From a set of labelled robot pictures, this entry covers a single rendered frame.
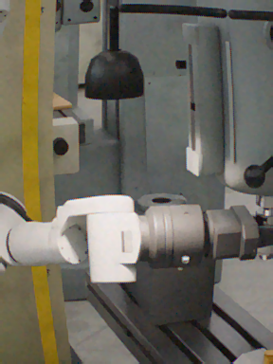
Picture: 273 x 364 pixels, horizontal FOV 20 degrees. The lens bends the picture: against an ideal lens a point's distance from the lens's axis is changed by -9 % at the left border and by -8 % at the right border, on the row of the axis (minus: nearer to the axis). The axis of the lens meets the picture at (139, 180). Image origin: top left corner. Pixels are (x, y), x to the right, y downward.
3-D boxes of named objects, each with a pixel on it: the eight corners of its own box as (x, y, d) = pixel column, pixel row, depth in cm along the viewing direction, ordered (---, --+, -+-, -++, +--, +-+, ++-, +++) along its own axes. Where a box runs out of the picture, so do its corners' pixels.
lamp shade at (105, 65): (73, 98, 98) (73, 51, 96) (106, 88, 104) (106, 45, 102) (121, 101, 94) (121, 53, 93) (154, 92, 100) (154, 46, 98)
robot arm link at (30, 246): (69, 280, 120) (1, 278, 133) (91, 226, 125) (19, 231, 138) (22, 242, 114) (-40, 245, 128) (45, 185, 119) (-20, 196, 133)
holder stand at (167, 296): (152, 326, 147) (152, 231, 141) (124, 285, 167) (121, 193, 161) (211, 318, 149) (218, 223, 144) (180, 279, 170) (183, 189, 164)
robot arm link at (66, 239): (108, 194, 110) (45, 203, 119) (112, 262, 109) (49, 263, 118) (143, 196, 114) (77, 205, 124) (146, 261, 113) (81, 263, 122)
